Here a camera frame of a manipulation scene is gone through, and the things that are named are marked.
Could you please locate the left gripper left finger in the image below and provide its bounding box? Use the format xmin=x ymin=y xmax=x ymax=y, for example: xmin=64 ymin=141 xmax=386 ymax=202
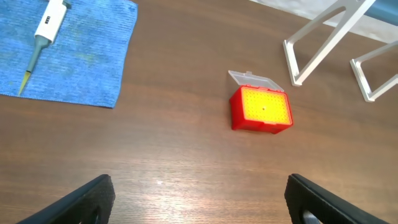
xmin=17 ymin=174 xmax=116 ymax=224

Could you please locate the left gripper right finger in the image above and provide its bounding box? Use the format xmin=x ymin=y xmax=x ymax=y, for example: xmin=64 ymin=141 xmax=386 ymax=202
xmin=284 ymin=173 xmax=391 ymax=224

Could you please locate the white pipette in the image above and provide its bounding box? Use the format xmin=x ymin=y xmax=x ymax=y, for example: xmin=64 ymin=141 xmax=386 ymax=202
xmin=17 ymin=0 xmax=72 ymax=96

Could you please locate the red and yellow tip box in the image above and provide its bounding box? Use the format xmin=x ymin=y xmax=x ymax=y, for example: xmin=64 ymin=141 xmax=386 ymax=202
xmin=228 ymin=70 xmax=294 ymax=135

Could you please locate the blue cloth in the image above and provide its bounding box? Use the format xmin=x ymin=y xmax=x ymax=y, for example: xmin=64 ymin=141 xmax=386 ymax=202
xmin=0 ymin=0 xmax=139 ymax=110

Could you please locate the white and blue stand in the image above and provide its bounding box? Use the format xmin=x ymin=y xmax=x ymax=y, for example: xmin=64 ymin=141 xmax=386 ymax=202
xmin=282 ymin=0 xmax=398 ymax=103

